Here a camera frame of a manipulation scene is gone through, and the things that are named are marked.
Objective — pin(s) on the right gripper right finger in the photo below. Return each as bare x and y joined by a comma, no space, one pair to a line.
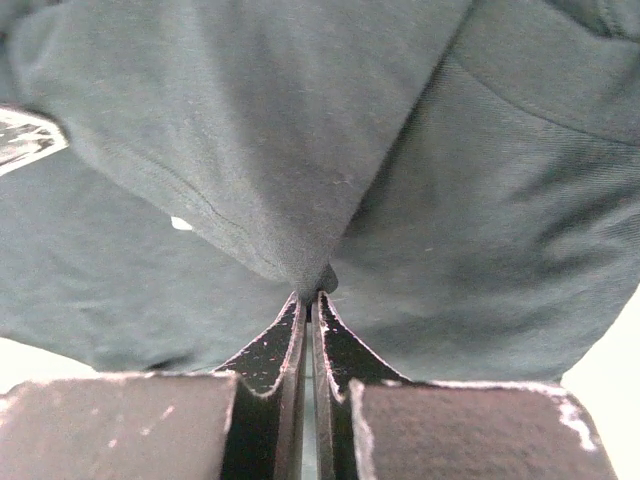
372,422

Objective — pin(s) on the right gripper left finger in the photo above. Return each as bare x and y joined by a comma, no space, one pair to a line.
241,420

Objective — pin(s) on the black t shirt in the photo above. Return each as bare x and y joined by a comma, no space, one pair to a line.
461,176

